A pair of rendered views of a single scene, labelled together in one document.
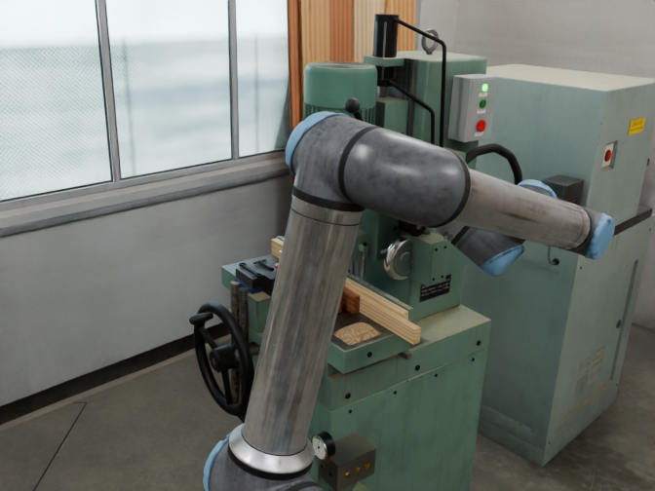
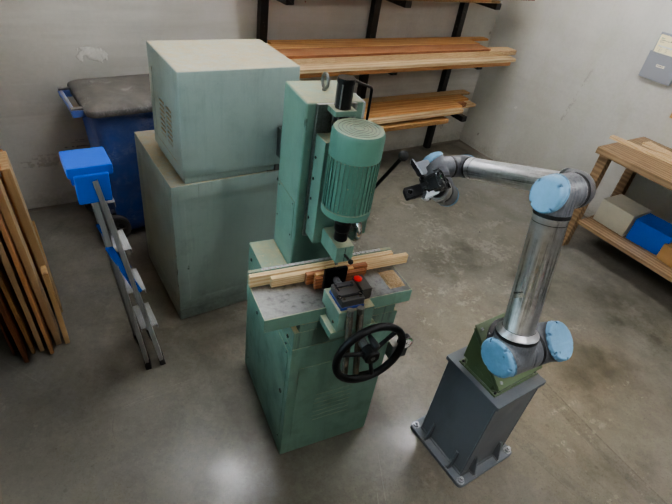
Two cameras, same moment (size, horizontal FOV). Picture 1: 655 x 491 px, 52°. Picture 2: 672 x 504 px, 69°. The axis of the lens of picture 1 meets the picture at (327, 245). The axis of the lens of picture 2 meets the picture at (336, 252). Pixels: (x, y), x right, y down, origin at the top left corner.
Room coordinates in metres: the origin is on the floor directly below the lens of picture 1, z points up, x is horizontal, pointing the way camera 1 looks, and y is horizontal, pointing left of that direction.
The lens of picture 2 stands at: (1.47, 1.45, 2.10)
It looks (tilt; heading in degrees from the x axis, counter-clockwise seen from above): 37 degrees down; 277
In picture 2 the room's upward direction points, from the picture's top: 10 degrees clockwise
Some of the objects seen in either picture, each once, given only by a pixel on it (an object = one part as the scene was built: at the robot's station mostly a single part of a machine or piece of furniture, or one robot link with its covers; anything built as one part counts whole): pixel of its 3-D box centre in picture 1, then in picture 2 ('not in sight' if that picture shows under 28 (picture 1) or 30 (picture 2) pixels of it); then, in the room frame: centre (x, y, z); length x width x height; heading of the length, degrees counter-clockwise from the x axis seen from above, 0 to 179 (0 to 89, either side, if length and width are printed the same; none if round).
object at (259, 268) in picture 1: (265, 276); (352, 291); (1.55, 0.15, 0.99); 0.13 x 0.11 x 0.06; 37
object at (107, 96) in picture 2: not in sight; (130, 158); (3.25, -1.18, 0.48); 0.64 x 0.54 x 0.97; 47
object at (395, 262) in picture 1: (403, 257); (353, 226); (1.62, -0.20, 1.02); 0.12 x 0.03 x 0.12; 127
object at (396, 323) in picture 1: (341, 291); (342, 268); (1.62, -0.04, 0.92); 0.59 x 0.02 x 0.04; 37
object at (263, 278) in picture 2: (331, 279); (324, 267); (1.68, -0.01, 0.93); 0.60 x 0.02 x 0.05; 37
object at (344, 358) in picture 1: (292, 308); (336, 299); (1.61, 0.09, 0.87); 0.61 x 0.30 x 0.06; 37
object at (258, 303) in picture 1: (265, 300); (347, 306); (1.56, 0.16, 0.92); 0.15 x 0.13 x 0.09; 37
